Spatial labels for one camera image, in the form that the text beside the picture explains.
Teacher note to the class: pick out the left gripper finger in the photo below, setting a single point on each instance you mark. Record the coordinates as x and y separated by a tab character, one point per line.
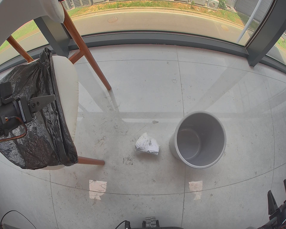
39	103

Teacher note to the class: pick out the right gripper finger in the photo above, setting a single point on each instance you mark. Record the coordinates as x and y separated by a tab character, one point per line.
285	187
272	204

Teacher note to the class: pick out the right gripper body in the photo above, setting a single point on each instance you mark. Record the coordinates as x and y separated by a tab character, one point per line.
280	215

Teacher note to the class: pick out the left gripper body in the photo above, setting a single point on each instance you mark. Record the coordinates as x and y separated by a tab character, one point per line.
25	109

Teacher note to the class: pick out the black plastic bag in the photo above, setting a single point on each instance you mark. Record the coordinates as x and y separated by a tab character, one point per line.
44	125

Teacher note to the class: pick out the white paper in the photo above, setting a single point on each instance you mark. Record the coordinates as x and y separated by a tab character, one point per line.
146	145

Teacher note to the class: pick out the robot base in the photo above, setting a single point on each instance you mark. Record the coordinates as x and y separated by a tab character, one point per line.
150	222

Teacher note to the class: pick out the white trash bin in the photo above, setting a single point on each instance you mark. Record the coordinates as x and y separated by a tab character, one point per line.
201	129

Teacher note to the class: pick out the white cushioned wooden chair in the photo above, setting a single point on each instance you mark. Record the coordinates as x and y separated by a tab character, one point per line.
67	89

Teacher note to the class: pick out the window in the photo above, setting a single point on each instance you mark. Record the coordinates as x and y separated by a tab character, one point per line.
156	38

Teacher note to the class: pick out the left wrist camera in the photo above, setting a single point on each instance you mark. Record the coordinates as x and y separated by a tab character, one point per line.
5	90

